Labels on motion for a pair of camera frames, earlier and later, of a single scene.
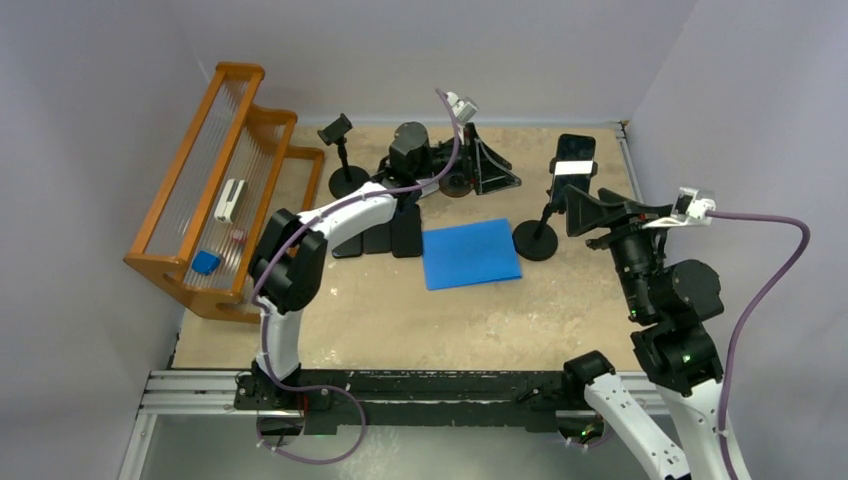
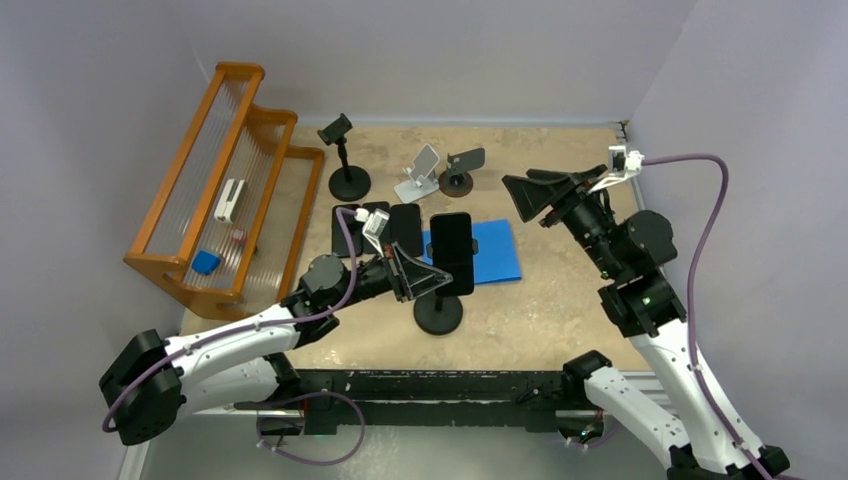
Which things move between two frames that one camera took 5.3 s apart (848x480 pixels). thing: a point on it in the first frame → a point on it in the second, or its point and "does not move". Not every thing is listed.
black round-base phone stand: (347, 178) does not move
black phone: (406, 232) does not move
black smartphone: (377, 239) does not move
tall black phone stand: (536, 239) → (439, 315)
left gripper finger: (491, 177) → (409, 299)
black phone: (355, 246) does not move
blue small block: (205, 263) does not move
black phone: (575, 155) → (452, 251)
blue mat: (470, 254) does not move
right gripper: (585, 213) → (532, 196)
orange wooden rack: (233, 179) does not move
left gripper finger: (494, 170) → (418, 280)
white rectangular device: (230, 200) does not move
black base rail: (333, 401) does not move
